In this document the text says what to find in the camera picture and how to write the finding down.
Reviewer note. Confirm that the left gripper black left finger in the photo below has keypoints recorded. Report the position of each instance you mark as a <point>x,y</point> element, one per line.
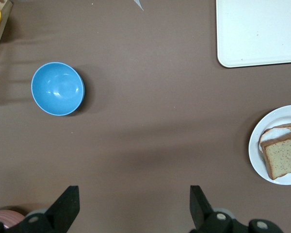
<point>63,211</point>

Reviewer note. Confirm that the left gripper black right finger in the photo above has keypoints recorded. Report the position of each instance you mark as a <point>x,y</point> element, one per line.
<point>201,211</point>

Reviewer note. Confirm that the round white plate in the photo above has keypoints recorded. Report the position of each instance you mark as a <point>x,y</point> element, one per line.
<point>257,155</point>

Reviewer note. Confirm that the pink bowl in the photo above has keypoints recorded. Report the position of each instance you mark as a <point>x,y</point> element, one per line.
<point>7,217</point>

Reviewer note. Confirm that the blue bowl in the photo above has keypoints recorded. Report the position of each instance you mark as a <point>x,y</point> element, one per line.
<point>57,88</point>

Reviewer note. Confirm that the cream bear print tray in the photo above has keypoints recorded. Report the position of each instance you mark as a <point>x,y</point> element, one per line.
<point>257,31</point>

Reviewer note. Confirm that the wooden peg mug rack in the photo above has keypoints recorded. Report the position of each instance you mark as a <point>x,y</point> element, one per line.
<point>5,14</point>

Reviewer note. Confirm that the small white tape scrap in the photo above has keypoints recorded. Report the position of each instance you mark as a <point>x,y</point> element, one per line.
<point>139,4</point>

